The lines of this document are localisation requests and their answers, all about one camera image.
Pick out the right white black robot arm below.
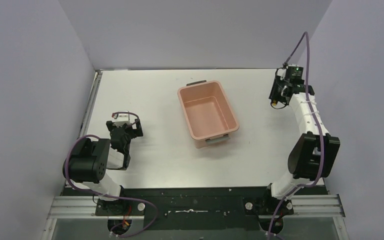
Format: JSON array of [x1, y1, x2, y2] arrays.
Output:
[[269, 65, 341, 200]]

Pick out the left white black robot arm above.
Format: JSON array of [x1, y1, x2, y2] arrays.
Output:
[[62, 118, 144, 215]]

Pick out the pink plastic bin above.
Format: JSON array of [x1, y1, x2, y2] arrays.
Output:
[[177, 80, 240, 149]]

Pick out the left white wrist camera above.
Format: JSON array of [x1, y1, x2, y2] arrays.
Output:
[[112, 111, 132, 127]]

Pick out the aluminium table edge rail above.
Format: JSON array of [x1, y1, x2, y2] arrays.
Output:
[[78, 70, 102, 137]]

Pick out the front aluminium rail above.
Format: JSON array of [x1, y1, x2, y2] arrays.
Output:
[[47, 195, 346, 220]]

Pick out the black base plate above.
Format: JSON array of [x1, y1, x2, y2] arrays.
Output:
[[61, 186, 329, 233]]

